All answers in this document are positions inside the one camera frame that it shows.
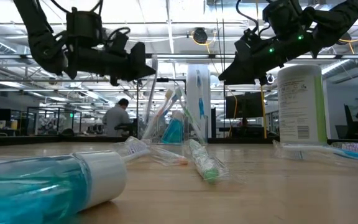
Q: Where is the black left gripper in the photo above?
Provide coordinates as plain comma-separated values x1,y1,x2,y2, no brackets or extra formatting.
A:
63,42,157,86

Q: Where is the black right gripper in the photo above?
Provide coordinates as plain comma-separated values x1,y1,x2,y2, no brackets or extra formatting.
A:
218,35,315,85

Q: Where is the purple toothbrush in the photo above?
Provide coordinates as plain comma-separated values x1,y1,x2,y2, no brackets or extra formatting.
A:
331,142,358,156
143,54,160,139
112,136,154,164

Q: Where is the clear bag of toiletries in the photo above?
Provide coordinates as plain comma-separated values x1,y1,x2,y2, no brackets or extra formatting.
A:
136,77,187,138

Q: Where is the white wipes canister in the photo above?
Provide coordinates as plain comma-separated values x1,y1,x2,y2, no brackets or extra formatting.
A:
277,64,328,144

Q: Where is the person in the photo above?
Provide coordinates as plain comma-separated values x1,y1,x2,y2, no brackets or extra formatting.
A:
102,98,133,138
343,104,358,139

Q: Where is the glass partition booth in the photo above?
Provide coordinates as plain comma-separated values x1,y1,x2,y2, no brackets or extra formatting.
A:
26,106,83,136

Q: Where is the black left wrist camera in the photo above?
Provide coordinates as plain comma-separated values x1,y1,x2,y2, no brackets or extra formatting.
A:
106,27,132,55

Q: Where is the thin black hanging cable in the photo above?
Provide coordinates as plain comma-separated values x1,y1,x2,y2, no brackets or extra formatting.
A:
221,0,226,94
214,0,223,94

